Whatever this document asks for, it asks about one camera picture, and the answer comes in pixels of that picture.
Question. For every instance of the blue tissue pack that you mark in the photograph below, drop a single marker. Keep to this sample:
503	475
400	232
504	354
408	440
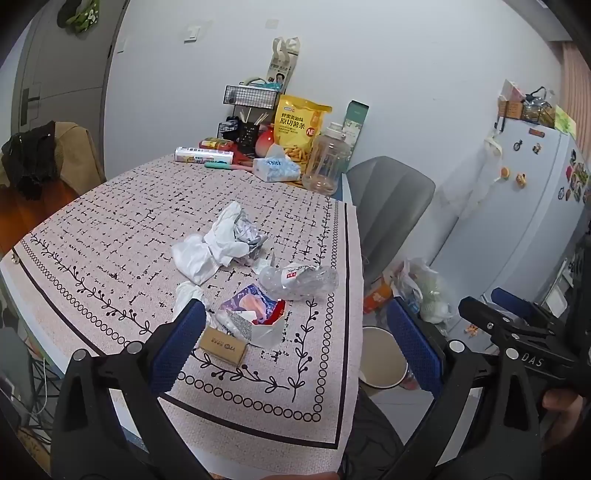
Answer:
274	168

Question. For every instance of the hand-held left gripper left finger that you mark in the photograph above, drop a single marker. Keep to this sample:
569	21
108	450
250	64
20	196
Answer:
178	344

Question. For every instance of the clear plastic jar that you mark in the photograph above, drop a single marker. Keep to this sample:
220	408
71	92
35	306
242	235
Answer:
325	161

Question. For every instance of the beige trash bin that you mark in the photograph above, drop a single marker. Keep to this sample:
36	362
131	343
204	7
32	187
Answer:
381	355

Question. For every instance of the white light switch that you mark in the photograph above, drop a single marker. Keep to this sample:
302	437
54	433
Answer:
193	33

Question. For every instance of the crushed clear plastic bottle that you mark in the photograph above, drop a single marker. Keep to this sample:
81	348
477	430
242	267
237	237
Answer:
295	281

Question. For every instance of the yellow snack bag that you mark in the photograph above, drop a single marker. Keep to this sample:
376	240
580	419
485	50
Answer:
295	124

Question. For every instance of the black pen holder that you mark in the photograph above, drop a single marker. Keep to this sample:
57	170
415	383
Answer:
249	131

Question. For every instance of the white plastic bag with goods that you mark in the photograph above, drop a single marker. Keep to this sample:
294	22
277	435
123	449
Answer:
427	295

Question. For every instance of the white fridge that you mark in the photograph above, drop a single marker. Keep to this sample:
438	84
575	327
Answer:
521	221

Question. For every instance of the tall green box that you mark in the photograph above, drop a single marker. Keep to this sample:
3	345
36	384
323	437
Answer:
355	120

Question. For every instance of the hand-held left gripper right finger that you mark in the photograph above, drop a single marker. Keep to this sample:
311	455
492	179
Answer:
415	350

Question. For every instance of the dining table with black legs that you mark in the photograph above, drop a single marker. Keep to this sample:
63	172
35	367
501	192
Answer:
32	318

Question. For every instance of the grey door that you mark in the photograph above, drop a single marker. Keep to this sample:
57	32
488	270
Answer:
69	60

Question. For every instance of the group of fridge magnets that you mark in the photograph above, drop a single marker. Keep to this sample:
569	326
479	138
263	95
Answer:
577	177

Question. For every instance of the red round ornament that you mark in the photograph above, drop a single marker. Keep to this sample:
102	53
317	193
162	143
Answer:
265	143

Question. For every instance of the printed canvas tote bag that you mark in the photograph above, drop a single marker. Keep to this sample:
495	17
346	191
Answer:
282	64

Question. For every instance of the crumpled silver foil wrapper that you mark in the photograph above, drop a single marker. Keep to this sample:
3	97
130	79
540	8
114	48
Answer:
251	235

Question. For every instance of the green pen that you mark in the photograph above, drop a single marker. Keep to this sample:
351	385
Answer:
219	165

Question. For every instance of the orange carton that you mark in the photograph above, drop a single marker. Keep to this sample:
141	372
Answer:
376	297

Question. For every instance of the translucent hanging plastic bag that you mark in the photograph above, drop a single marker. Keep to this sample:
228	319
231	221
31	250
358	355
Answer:
478	180

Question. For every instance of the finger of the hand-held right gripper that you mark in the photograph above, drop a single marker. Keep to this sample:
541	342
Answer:
489	321
510	297

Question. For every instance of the crumpled white paper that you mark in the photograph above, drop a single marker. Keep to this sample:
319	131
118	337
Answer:
224	237

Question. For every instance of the wicker basket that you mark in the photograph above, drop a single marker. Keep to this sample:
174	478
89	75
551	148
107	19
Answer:
510	110

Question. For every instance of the white paper box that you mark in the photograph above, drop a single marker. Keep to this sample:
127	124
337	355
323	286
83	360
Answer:
265	332

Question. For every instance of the small brown cardboard box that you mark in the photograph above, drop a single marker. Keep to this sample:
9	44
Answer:
224	348

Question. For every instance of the crumpled white plastic bag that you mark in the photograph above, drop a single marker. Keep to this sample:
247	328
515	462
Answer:
194	258

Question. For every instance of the small crumpled white tissue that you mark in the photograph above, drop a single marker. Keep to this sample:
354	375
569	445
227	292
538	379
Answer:
187	295

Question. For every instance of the person's right hand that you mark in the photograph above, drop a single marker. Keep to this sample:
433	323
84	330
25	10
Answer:
561	401

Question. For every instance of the purple snack wrapper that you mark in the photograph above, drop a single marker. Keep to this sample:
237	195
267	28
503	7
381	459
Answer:
247	300

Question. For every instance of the grey upholstered chair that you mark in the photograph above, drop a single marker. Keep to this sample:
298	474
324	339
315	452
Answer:
392	203

